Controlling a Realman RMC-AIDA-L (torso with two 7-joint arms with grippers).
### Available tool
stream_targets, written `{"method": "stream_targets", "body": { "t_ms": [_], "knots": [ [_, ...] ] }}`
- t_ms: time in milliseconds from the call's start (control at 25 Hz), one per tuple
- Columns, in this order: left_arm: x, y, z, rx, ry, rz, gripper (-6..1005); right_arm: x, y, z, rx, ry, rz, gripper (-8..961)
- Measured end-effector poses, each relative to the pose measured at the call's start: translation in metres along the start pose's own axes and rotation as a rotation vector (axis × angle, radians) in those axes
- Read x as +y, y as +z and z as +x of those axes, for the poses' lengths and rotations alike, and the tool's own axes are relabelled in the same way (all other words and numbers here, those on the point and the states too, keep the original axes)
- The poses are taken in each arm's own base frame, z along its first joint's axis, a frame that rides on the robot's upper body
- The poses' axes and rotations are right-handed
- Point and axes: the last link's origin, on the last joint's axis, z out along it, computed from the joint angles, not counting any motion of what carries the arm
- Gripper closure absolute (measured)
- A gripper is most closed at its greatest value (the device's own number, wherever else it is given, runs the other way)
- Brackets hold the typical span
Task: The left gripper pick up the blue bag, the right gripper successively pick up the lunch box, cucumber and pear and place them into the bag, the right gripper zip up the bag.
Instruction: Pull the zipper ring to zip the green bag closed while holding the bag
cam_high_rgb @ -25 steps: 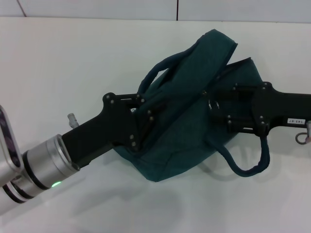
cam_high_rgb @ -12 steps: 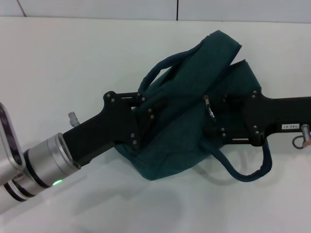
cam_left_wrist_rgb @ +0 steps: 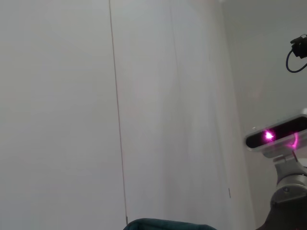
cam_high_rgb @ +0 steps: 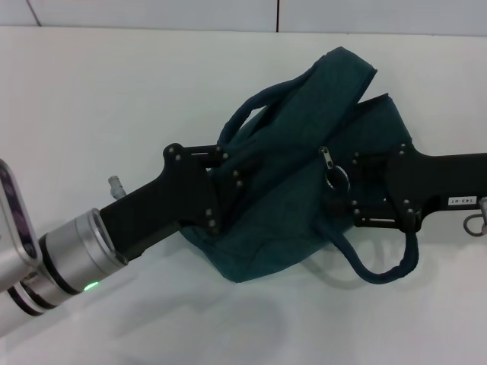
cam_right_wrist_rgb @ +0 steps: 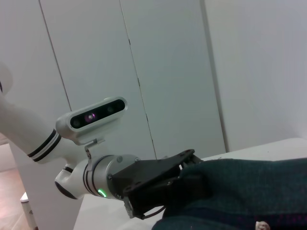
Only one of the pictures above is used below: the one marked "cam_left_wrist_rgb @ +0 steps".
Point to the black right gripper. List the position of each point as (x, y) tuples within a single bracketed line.
[(287, 220)]

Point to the dark teal fabric lunch bag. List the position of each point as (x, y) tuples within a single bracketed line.
[(168, 225)]

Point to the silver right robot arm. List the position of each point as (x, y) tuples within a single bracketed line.
[(290, 184)]

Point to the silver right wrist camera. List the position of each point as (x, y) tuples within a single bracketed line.
[(275, 136)]

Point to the black room camera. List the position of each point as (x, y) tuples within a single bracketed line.
[(299, 46)]

